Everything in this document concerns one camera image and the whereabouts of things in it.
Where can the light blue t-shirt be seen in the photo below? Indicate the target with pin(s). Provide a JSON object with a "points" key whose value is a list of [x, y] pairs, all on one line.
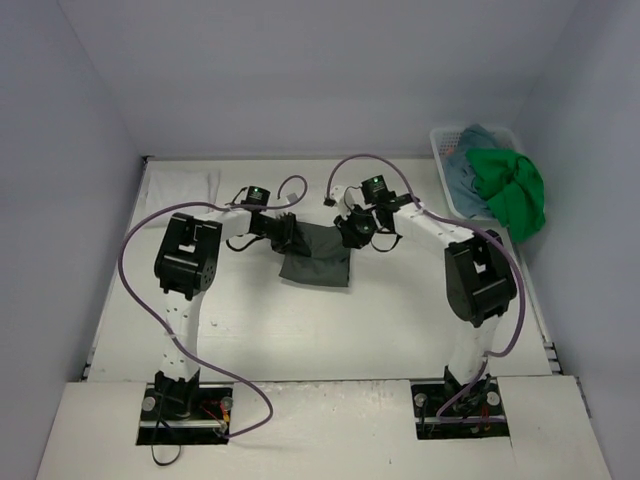
{"points": [[460, 175]]}

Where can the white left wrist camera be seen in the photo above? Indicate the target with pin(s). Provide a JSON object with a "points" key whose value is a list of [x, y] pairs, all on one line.
{"points": [[289, 199]]}

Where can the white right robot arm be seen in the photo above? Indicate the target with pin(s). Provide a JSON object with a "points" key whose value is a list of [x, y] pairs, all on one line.
{"points": [[479, 283]]}

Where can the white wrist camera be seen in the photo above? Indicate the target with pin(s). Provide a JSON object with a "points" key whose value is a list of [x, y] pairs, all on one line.
{"points": [[289, 199], [341, 198]]}

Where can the green t-shirt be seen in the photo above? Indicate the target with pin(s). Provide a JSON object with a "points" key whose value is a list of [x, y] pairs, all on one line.
{"points": [[513, 188]]}

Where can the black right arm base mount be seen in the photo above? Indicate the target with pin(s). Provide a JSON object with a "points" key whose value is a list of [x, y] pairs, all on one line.
{"points": [[478, 415]]}

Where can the white plastic laundry basket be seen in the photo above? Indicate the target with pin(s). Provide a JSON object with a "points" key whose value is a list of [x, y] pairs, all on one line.
{"points": [[444, 138]]}

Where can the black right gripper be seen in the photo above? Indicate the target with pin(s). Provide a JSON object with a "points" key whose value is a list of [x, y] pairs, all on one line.
{"points": [[351, 231]]}

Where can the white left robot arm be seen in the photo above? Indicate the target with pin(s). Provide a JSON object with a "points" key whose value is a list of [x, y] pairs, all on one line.
{"points": [[186, 266]]}

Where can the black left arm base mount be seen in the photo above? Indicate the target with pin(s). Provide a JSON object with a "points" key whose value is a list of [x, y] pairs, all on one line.
{"points": [[205, 421]]}

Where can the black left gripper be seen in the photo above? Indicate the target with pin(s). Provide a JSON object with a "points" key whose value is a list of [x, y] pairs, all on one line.
{"points": [[288, 231]]}

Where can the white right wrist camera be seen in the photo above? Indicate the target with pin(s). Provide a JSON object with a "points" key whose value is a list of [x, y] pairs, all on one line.
{"points": [[341, 198]]}

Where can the grey t-shirt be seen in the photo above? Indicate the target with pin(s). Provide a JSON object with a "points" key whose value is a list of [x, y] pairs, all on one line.
{"points": [[317, 257]]}

